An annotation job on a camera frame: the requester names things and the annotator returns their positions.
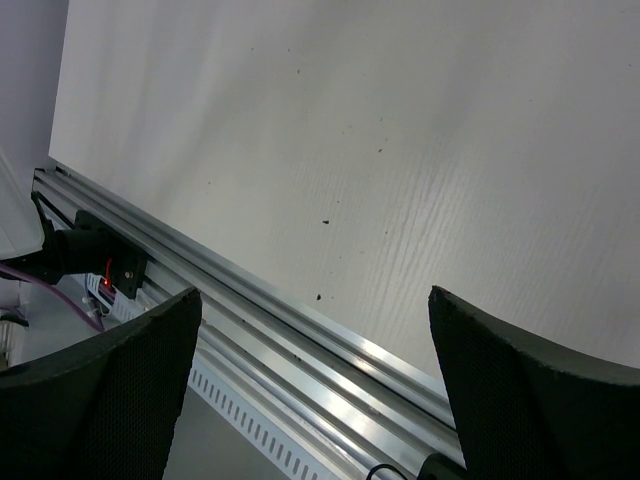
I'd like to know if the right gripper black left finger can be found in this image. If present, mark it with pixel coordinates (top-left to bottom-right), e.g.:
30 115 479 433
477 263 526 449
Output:
1 288 202 479

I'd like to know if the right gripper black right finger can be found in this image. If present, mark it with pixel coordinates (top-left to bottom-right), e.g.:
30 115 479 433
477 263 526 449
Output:
428 286 639 479

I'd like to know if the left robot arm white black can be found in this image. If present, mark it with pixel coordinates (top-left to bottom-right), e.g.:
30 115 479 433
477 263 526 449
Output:
1 152 65 286

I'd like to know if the white slotted cable duct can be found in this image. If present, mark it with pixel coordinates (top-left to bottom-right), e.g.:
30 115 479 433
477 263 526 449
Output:
85 274 324 480

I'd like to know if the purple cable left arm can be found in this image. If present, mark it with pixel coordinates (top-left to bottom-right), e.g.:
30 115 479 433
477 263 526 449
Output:
0 262 106 331

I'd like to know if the aluminium mounting rail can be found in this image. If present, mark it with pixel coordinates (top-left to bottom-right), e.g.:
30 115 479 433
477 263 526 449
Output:
32 167 465 479

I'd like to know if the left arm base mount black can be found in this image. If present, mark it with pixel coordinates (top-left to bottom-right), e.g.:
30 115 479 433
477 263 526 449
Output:
21 192 147 299

